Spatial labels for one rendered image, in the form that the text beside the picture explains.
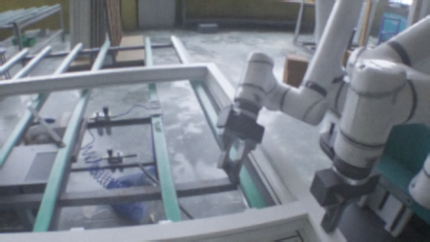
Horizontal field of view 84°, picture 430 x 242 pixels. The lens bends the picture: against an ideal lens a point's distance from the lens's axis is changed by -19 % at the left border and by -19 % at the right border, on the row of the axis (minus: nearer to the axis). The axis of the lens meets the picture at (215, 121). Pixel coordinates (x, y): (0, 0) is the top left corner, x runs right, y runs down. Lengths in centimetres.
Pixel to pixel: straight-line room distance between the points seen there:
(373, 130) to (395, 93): 6
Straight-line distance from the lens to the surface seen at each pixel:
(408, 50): 66
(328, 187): 50
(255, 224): 62
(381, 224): 167
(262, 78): 82
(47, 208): 82
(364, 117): 46
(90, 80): 150
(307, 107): 85
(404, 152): 139
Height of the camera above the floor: 139
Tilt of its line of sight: 29 degrees down
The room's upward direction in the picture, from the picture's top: 3 degrees clockwise
